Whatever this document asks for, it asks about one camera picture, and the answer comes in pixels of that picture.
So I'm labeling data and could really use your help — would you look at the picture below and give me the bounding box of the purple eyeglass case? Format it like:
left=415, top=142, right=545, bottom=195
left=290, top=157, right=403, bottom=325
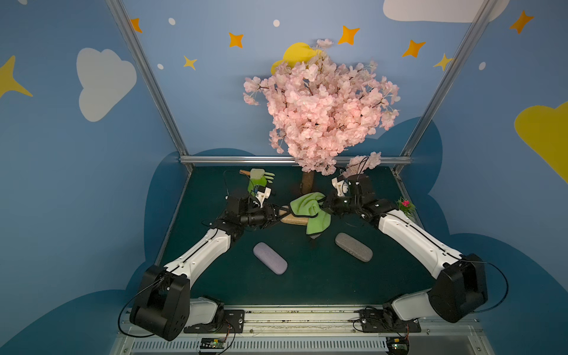
left=253, top=243, right=288, bottom=275

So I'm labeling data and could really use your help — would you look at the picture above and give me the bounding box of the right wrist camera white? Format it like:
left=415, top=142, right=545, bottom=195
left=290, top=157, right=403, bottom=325
left=331, top=175, right=349, bottom=198

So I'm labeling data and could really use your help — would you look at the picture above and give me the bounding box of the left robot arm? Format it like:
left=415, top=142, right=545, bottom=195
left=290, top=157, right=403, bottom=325
left=127, top=196, right=291, bottom=341

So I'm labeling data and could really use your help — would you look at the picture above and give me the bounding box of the green black work glove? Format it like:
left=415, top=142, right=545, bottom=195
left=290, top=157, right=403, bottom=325
left=247, top=168, right=275, bottom=195

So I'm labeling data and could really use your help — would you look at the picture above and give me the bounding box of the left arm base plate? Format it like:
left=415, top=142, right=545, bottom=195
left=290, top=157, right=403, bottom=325
left=183, top=309, right=246, bottom=334

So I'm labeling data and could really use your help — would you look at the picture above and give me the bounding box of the pink cherry blossom tree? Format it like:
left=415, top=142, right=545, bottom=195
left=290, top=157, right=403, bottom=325
left=243, top=38, right=400, bottom=176

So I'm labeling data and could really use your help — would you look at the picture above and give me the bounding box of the right aluminium frame post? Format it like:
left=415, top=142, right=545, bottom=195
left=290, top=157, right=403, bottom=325
left=393, top=0, right=498, bottom=178

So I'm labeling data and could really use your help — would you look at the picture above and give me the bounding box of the aluminium frame post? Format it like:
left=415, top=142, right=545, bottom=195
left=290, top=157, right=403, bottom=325
left=106, top=0, right=193, bottom=174
left=393, top=0, right=498, bottom=178

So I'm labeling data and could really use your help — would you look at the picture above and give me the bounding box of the left aluminium frame post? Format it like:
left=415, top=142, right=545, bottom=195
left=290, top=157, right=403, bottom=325
left=106, top=0, right=193, bottom=174

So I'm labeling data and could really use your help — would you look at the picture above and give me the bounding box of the small pink flower pot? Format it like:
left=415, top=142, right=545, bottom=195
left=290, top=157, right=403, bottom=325
left=396, top=198, right=416, bottom=217

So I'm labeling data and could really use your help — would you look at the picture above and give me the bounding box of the left controller board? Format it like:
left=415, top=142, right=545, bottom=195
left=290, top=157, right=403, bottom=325
left=199, top=338, right=226, bottom=351

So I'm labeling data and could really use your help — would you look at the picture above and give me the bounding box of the controller board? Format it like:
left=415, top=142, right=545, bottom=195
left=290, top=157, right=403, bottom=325
left=386, top=337, right=410, bottom=355
left=199, top=338, right=226, bottom=351

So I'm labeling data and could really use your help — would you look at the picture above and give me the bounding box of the grey eyeglass case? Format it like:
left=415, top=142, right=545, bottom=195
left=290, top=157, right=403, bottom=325
left=335, top=233, right=374, bottom=263

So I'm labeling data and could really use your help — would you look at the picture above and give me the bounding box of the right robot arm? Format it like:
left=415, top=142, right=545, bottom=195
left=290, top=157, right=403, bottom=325
left=322, top=174, right=488, bottom=327

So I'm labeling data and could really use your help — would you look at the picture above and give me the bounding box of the tan eyeglass case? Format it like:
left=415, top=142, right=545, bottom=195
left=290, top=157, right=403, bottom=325
left=279, top=209, right=309, bottom=226

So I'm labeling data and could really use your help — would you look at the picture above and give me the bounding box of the green grey microfiber cloth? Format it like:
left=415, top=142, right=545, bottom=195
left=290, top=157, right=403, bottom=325
left=290, top=192, right=331, bottom=239

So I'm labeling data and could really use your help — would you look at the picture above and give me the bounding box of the right controller board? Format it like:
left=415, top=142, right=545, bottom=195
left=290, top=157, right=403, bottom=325
left=386, top=337, right=410, bottom=355

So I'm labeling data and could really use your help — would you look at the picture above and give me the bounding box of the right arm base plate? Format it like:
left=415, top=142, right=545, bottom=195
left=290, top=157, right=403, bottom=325
left=357, top=307, right=422, bottom=334

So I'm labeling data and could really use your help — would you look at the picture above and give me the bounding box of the back aluminium frame bar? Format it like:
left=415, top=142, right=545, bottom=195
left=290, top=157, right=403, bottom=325
left=180, top=155, right=412, bottom=166

